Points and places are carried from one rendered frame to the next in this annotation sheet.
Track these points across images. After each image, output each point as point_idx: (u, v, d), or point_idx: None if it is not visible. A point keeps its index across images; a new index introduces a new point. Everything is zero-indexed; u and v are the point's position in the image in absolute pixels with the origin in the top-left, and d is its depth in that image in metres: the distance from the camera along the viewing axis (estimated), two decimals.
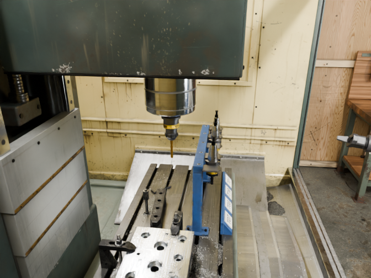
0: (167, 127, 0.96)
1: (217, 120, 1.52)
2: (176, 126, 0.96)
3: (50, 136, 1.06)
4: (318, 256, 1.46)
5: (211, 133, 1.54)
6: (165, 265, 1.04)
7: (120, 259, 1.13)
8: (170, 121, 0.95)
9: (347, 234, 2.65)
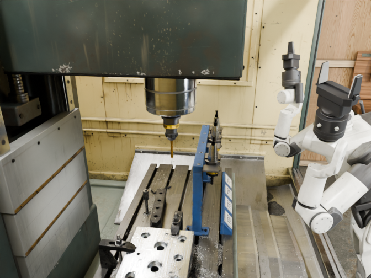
0: (167, 127, 0.96)
1: (217, 120, 1.52)
2: (176, 126, 0.96)
3: (50, 136, 1.06)
4: (318, 256, 1.46)
5: (211, 133, 1.54)
6: (165, 265, 1.04)
7: (120, 259, 1.13)
8: (170, 121, 0.95)
9: (347, 234, 2.65)
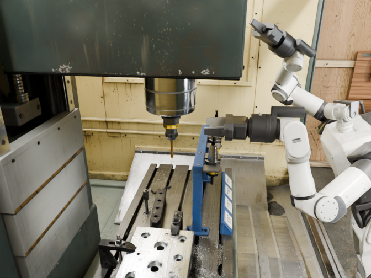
0: (167, 127, 0.96)
1: None
2: (176, 126, 0.96)
3: (50, 136, 1.06)
4: (318, 256, 1.46)
5: None
6: (165, 265, 1.04)
7: (120, 259, 1.13)
8: (170, 121, 0.95)
9: (347, 234, 2.65)
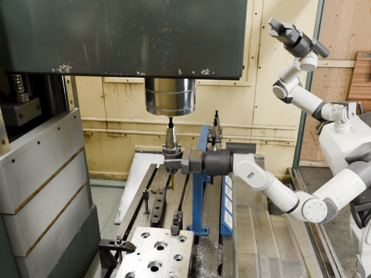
0: None
1: (217, 120, 1.52)
2: None
3: (50, 136, 1.06)
4: (318, 256, 1.46)
5: (211, 133, 1.54)
6: (165, 265, 1.04)
7: (120, 259, 1.13)
8: (171, 158, 1.00)
9: (347, 234, 2.65)
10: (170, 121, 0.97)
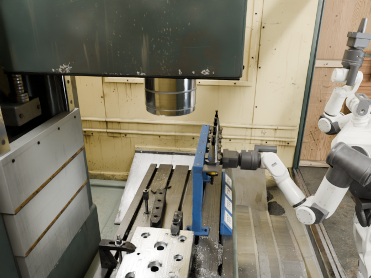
0: None
1: (217, 120, 1.52)
2: None
3: (50, 136, 1.06)
4: (318, 256, 1.46)
5: (211, 133, 1.54)
6: (165, 265, 1.04)
7: (120, 259, 1.13)
8: None
9: (347, 234, 2.65)
10: (214, 129, 1.31)
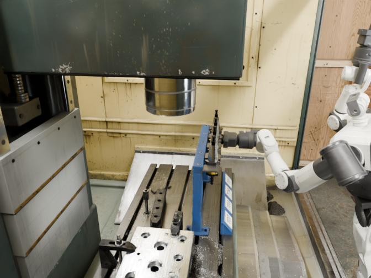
0: None
1: (217, 119, 1.52)
2: None
3: (50, 136, 1.06)
4: (318, 256, 1.46)
5: (211, 132, 1.54)
6: (165, 265, 1.04)
7: (120, 259, 1.13)
8: None
9: (347, 234, 2.65)
10: (214, 129, 1.31)
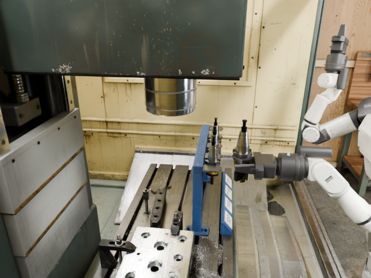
0: None
1: (246, 135, 0.95)
2: None
3: (50, 136, 1.06)
4: (318, 256, 1.46)
5: (235, 155, 0.97)
6: (165, 265, 1.04)
7: (120, 259, 1.13)
8: None
9: (347, 234, 2.65)
10: (214, 129, 1.31)
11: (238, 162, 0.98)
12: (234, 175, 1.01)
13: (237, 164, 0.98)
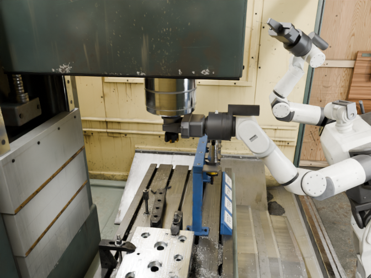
0: None
1: None
2: None
3: (50, 136, 1.06)
4: (318, 256, 1.46)
5: None
6: (165, 265, 1.04)
7: (120, 259, 1.13)
8: None
9: (347, 234, 2.65)
10: None
11: (165, 122, 0.95)
12: (164, 135, 0.98)
13: (165, 123, 0.96)
